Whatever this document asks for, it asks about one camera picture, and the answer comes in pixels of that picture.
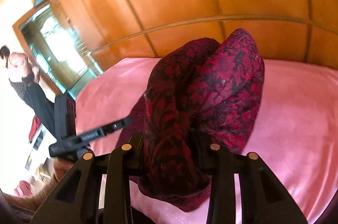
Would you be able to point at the person in pink top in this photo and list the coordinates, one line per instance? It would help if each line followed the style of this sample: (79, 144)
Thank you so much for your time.
(24, 78)

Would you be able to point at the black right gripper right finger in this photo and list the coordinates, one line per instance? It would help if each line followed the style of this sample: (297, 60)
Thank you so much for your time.
(245, 190)

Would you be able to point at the pink bed sheet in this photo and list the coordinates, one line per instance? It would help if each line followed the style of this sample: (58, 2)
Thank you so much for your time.
(295, 131)

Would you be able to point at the person's left hand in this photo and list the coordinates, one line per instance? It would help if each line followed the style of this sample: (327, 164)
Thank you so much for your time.
(60, 168)

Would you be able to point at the dark red floral garment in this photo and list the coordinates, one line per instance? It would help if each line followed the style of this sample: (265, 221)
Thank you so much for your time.
(203, 86)

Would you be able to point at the wooden framed mirror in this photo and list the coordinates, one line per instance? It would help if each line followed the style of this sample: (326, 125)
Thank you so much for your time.
(52, 42)

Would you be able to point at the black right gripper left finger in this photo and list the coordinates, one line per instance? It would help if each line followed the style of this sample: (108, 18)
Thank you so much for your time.
(96, 190)

